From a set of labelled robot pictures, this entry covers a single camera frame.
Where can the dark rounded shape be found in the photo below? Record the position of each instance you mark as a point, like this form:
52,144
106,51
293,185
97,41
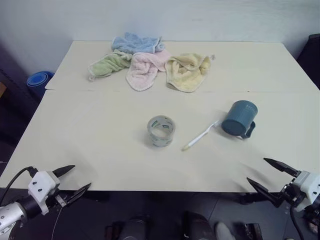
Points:
200,226

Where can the black chair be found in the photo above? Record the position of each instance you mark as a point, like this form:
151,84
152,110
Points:
310,60

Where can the light pink towel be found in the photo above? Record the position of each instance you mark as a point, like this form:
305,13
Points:
143,71

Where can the white toothbrush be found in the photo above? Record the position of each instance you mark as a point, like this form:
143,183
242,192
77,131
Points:
200,136

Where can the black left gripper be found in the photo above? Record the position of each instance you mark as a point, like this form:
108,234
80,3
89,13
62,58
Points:
60,197

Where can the light green towel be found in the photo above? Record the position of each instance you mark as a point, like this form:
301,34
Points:
107,65

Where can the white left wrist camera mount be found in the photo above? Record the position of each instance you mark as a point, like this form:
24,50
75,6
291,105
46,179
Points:
41,183

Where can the pale yellow towel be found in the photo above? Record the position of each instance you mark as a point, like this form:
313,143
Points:
186,71

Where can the light blue towel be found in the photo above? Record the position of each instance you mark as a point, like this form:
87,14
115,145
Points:
136,43

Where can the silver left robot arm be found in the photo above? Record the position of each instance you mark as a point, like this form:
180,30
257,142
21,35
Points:
12,212

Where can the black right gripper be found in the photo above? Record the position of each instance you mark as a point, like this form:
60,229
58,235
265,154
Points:
290,191

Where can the clear tape roll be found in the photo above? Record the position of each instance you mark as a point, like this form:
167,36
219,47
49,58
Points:
161,140

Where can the grey rounded shape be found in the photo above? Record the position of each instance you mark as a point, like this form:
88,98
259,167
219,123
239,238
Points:
225,231

